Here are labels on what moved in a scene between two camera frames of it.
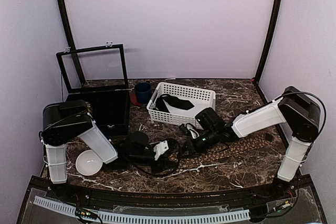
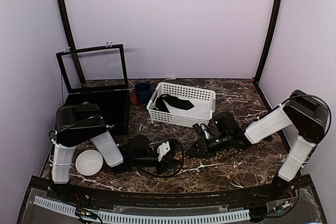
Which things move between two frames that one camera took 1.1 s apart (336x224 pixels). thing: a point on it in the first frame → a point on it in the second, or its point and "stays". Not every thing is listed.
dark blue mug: [143, 92] stays
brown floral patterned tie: [220, 150] stays
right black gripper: [191, 147] → [202, 146]
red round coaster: [133, 99] stays
